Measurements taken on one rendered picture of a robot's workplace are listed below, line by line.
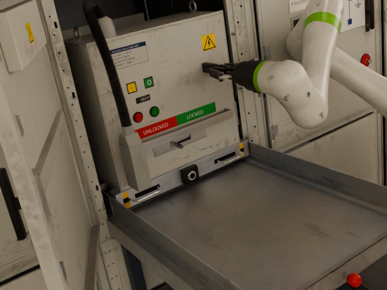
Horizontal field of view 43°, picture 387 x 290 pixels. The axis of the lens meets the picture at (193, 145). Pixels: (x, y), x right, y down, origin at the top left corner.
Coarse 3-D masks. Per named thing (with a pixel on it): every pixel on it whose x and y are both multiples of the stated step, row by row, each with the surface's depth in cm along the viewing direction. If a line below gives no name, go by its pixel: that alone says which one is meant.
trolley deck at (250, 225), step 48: (192, 192) 165; (240, 192) 160; (288, 192) 155; (144, 240) 142; (192, 240) 138; (240, 240) 134; (288, 240) 130; (336, 240) 127; (384, 240) 125; (192, 288) 117; (288, 288) 112; (336, 288) 118
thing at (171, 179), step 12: (216, 156) 173; (228, 156) 176; (180, 168) 165; (204, 168) 171; (216, 168) 174; (156, 180) 161; (168, 180) 164; (180, 180) 166; (120, 192) 155; (144, 192) 159
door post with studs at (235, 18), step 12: (228, 0) 165; (240, 0) 168; (228, 12) 166; (240, 12) 169; (228, 24) 171; (240, 24) 170; (228, 36) 174; (240, 36) 171; (240, 48) 172; (240, 60) 173; (240, 96) 177; (252, 96) 180; (240, 108) 179; (252, 108) 181; (240, 120) 184; (252, 120) 183; (240, 132) 187; (252, 132) 184
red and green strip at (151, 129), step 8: (208, 104) 168; (192, 112) 165; (200, 112) 166; (208, 112) 168; (168, 120) 160; (176, 120) 162; (184, 120) 163; (144, 128) 155; (152, 128) 157; (160, 128) 159; (168, 128) 161; (144, 136) 156
